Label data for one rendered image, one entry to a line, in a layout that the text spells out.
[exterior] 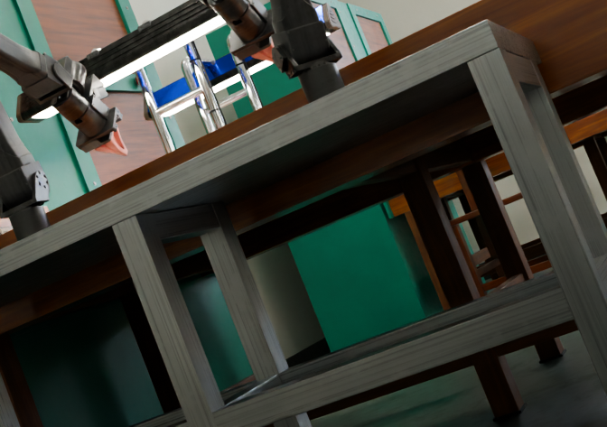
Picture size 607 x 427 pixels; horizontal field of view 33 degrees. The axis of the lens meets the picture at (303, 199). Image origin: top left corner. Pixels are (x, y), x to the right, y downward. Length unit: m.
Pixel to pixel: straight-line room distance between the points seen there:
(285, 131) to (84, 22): 1.93
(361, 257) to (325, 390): 3.53
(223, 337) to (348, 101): 1.94
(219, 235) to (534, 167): 0.63
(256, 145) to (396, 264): 3.51
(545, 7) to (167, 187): 0.66
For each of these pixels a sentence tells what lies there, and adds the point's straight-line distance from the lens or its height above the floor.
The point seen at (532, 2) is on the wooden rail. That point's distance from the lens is 1.70.
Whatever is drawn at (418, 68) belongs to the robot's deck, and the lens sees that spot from 1.35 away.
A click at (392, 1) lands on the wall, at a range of 7.38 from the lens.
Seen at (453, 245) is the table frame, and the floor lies 0.40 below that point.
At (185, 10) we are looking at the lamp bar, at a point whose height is 1.09.
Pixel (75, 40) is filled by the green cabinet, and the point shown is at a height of 1.38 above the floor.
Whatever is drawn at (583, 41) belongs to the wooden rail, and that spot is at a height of 0.64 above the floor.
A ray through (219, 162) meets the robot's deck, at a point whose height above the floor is 0.65.
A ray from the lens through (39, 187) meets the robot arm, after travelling 1.87.
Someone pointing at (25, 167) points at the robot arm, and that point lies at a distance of 1.87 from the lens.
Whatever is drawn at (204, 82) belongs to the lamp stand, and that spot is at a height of 0.97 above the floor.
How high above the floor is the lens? 0.45
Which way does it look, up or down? 4 degrees up
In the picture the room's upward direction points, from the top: 22 degrees counter-clockwise
